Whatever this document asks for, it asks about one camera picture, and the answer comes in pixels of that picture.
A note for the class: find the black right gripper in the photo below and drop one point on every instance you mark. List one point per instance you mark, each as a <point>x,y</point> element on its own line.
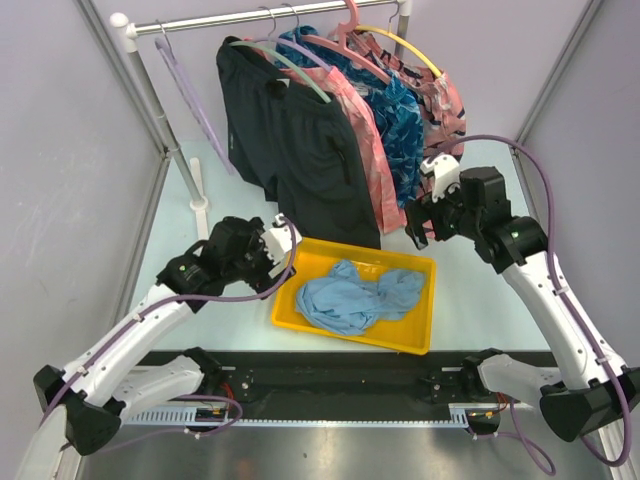
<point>419,210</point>

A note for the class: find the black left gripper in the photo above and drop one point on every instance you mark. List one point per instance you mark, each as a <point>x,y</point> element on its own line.
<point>262,282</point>

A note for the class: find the dark navy shorts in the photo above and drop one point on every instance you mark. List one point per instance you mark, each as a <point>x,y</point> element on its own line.
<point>298,146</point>

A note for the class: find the green plastic hanger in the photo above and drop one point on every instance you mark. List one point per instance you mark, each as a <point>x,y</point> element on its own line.
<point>261,46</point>

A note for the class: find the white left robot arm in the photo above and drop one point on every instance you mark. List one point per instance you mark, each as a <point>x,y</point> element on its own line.
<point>95,390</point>

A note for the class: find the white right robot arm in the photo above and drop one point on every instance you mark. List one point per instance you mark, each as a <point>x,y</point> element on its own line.
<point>593,385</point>

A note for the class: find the pink navy patterned shorts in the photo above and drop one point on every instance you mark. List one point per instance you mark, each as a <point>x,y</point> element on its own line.
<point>442,109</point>

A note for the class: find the light blue shorts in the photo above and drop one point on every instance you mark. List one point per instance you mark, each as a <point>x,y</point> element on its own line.
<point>343,303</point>

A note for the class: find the blue patterned shorts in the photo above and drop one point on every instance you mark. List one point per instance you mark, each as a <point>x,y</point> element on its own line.
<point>395,109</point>

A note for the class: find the pink white patterned shorts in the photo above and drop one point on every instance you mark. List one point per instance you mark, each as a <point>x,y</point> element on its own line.
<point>373,157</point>

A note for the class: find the lilac notched hanger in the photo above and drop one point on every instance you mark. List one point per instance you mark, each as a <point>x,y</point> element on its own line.
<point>191,99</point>

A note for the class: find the yellow plastic hanger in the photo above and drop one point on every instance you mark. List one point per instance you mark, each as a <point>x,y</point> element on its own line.
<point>396,31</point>

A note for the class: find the pink plastic hanger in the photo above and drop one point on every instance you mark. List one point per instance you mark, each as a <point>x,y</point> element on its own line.
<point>340,45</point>

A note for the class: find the lilac hanger with shorts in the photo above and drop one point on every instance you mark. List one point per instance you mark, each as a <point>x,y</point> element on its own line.
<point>292,44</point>

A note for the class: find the metal clothes rack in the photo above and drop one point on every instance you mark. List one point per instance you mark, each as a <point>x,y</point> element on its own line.
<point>128,33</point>

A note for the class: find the yellow plastic tray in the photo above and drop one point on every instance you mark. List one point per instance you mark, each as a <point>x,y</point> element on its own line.
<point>315,258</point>

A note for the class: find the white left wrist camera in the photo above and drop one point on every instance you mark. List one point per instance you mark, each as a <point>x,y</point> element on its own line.
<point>280,241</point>

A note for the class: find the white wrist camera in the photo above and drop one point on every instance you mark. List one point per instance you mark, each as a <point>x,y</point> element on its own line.
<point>280,241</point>
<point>440,176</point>

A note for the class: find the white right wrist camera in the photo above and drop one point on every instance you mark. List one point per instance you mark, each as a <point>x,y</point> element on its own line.
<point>440,176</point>

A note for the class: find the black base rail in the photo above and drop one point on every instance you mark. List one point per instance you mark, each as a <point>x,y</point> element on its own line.
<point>349,386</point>

